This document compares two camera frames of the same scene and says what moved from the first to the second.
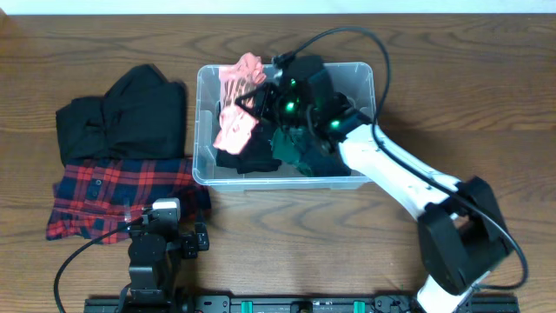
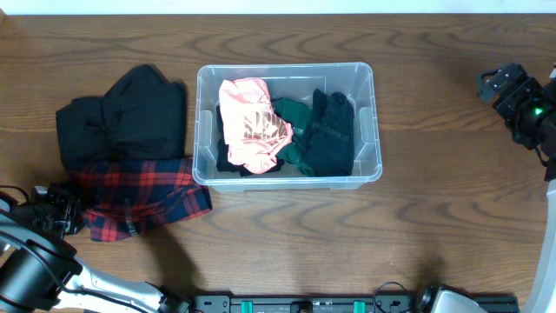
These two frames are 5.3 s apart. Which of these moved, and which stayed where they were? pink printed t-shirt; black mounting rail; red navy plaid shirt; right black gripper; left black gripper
Moved: left black gripper; pink printed t-shirt; right black gripper
Stayed: red navy plaid shirt; black mounting rail
